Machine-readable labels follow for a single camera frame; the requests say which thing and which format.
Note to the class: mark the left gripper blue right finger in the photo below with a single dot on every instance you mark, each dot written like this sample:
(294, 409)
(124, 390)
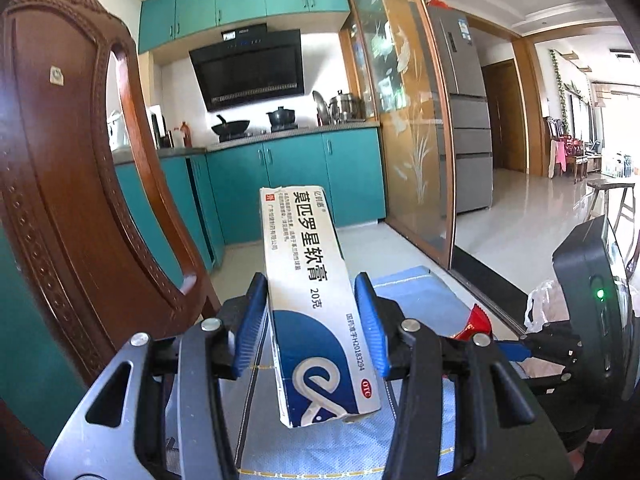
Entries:
(370, 308)

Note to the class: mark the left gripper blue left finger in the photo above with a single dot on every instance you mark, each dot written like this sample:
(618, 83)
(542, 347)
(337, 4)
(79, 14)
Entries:
(247, 313)

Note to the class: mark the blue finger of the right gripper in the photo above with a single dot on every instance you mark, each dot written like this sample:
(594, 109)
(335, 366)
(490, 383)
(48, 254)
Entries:
(514, 350)

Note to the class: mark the red snack wrapper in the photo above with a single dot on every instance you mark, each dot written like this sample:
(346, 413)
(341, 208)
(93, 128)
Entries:
(477, 323)

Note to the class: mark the white blue medicine box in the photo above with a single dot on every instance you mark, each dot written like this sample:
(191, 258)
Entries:
(323, 365)

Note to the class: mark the teal kitchen base cabinets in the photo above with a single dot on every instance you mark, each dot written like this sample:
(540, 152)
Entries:
(216, 192)

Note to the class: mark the light blue tablecloth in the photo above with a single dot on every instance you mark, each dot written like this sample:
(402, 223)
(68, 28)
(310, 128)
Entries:
(263, 448)

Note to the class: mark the black wok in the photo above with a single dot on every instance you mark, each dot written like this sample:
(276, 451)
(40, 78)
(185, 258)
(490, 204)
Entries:
(227, 131)

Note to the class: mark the dark cooking pot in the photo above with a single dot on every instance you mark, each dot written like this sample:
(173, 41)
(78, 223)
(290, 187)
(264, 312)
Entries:
(282, 119)

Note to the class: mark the silver refrigerator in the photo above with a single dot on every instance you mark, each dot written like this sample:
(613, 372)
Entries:
(468, 106)

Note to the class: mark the steel stock pot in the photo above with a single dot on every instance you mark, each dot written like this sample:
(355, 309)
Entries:
(341, 109)

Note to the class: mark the black range hood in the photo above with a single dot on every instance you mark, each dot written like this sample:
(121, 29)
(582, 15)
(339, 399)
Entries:
(256, 65)

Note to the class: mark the glass sliding door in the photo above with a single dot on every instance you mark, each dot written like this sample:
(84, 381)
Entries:
(410, 98)

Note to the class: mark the brown wooden door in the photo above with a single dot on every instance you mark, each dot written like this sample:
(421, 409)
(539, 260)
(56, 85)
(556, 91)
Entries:
(507, 116)

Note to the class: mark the carved wooden chair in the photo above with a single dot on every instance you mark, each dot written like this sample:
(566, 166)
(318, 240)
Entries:
(77, 278)

